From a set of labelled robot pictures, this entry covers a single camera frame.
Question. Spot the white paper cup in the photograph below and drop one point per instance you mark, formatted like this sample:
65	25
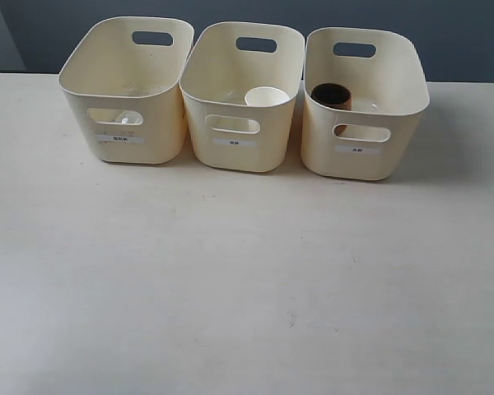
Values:
265	96

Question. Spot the brown wooden cup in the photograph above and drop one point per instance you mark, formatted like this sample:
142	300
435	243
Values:
333	96

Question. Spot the clear plastic bottle white cap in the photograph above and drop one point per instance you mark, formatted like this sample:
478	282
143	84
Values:
128	117

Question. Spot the middle cream plastic bin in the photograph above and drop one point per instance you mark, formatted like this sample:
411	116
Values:
228	59

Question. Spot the cream plastic bin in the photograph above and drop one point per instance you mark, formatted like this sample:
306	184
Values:
130	63
384	75
228	59

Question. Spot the left cream plastic bin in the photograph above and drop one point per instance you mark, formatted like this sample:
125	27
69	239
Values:
130	63

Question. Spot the right cream plastic bin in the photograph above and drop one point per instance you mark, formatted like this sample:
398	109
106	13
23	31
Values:
384	75

